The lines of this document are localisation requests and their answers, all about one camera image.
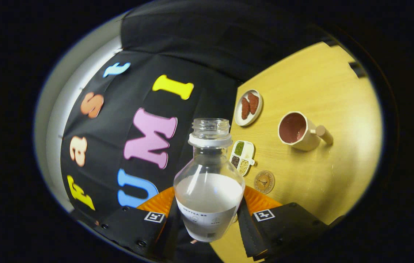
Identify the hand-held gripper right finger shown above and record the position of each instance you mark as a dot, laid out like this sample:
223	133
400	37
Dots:
247	233

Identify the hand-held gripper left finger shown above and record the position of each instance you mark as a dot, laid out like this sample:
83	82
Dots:
168	237

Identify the clear juice bottle white label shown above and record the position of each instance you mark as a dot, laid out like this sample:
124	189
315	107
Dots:
208	197

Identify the round brown coaster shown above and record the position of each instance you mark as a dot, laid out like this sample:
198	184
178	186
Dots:
264	182

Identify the white divided dish with beans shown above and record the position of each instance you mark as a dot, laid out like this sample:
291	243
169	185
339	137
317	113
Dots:
242	157

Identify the white oval plate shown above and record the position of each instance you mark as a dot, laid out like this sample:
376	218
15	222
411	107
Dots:
257	116

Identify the red sausage piece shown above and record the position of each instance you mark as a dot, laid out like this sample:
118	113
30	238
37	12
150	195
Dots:
245	108
253	103

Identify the wooden table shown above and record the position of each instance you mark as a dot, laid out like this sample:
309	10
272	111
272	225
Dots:
320	84

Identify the black backdrop cloth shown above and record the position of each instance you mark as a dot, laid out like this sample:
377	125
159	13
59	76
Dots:
199	51

